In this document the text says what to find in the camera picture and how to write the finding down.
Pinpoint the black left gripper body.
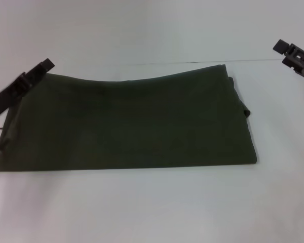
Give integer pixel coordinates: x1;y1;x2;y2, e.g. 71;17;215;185
0;71;34;119

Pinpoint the dark green FREE t-shirt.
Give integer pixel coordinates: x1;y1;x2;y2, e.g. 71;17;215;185
0;64;258;173

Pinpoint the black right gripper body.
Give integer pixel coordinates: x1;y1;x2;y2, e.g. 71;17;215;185
283;43;304;86

